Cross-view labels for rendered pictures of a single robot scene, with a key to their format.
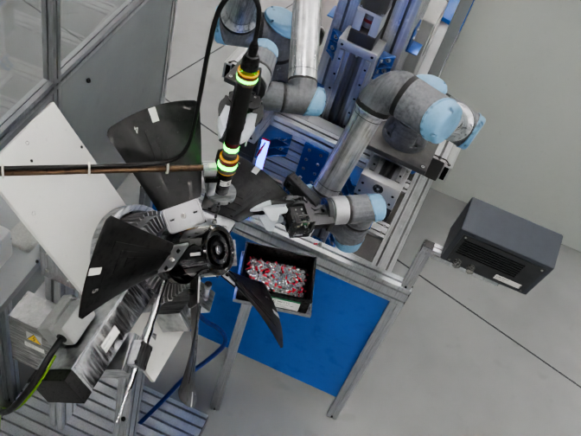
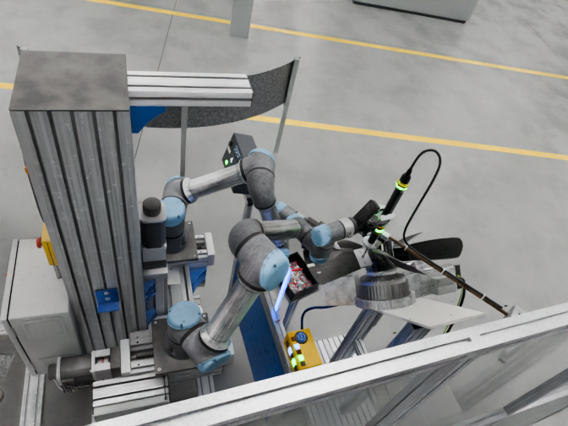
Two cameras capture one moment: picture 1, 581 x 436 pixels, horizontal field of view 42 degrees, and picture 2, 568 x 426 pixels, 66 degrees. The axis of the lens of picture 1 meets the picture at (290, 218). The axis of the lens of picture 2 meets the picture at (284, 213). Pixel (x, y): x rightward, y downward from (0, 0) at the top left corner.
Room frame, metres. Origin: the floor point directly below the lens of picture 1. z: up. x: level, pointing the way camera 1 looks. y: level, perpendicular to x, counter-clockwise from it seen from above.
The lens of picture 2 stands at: (2.27, 0.96, 2.68)
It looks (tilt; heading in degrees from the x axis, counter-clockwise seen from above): 47 degrees down; 233
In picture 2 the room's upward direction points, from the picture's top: 16 degrees clockwise
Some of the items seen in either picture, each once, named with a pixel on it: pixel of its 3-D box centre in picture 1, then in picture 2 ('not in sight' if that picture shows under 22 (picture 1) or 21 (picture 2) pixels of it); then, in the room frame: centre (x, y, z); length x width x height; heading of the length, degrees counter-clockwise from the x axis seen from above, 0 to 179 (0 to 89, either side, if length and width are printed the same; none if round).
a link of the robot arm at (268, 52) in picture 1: (259, 62); (327, 233); (1.47, 0.19, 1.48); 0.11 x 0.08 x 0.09; 3
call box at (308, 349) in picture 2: not in sight; (302, 353); (1.59, 0.42, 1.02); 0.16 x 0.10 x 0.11; 83
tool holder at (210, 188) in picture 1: (220, 180); (376, 237); (1.19, 0.18, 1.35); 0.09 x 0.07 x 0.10; 118
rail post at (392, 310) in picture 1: (361, 362); (235, 272); (1.49, -0.40, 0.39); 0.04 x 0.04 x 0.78; 83
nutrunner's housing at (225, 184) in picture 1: (235, 130); (387, 211); (1.19, 0.17, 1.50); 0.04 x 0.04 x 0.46
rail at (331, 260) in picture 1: (274, 235); (266, 296); (1.54, 0.03, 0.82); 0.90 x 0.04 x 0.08; 83
